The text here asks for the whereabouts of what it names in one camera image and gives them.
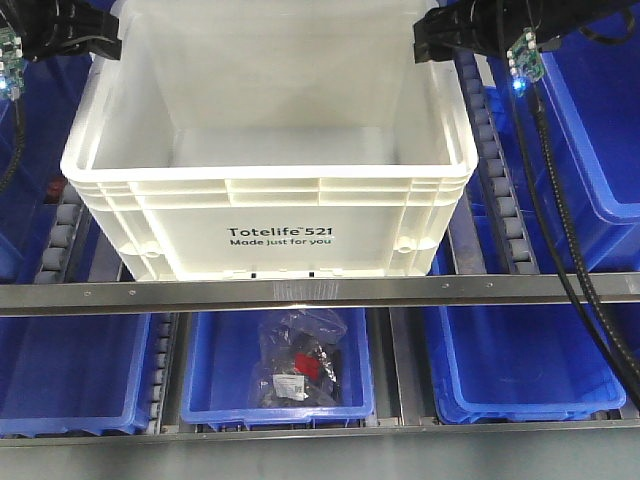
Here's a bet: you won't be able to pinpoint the green circuit board with LED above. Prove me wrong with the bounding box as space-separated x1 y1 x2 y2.
506 28 546 91

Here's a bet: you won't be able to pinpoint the left roller track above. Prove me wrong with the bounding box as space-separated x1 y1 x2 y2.
34 182 90 285

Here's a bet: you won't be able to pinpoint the roller track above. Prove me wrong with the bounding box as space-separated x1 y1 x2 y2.
145 313 178 436
34 182 90 285
454 50 539 275

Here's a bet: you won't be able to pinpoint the blue bin lower right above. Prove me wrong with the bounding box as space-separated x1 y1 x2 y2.
423 304 627 424

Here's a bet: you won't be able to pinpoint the blue bin upper right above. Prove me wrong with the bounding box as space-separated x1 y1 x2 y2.
487 14 640 274

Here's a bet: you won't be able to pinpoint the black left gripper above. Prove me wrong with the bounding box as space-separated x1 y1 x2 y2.
1 0 122 62

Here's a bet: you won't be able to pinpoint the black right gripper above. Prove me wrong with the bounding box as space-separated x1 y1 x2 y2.
413 0 636 64

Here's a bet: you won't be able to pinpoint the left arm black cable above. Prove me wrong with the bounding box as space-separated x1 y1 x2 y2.
0 94 27 196

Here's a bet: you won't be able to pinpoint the white plastic Totelife tote box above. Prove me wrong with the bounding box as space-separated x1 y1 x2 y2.
61 1 478 281

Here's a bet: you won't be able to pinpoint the metal shelf rail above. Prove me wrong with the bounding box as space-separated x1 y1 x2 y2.
0 272 640 317

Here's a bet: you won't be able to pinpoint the black cables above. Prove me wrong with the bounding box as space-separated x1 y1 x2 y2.
494 0 640 396

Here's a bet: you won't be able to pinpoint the clear bag of parts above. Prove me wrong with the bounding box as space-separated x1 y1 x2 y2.
249 309 348 409

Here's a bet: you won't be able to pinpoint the blue bin lower left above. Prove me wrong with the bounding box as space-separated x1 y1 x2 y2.
1 313 159 438

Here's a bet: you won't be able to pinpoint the blue parts bin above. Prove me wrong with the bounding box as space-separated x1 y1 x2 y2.
181 308 375 431

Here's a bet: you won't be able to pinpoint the lower roller track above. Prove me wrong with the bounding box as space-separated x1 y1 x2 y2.
145 313 178 436

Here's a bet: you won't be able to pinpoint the blue bin upper left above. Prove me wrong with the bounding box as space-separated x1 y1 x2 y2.
1 55 92 283

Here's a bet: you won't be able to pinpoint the right roller track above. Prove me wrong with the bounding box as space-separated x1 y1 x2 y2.
454 50 539 275

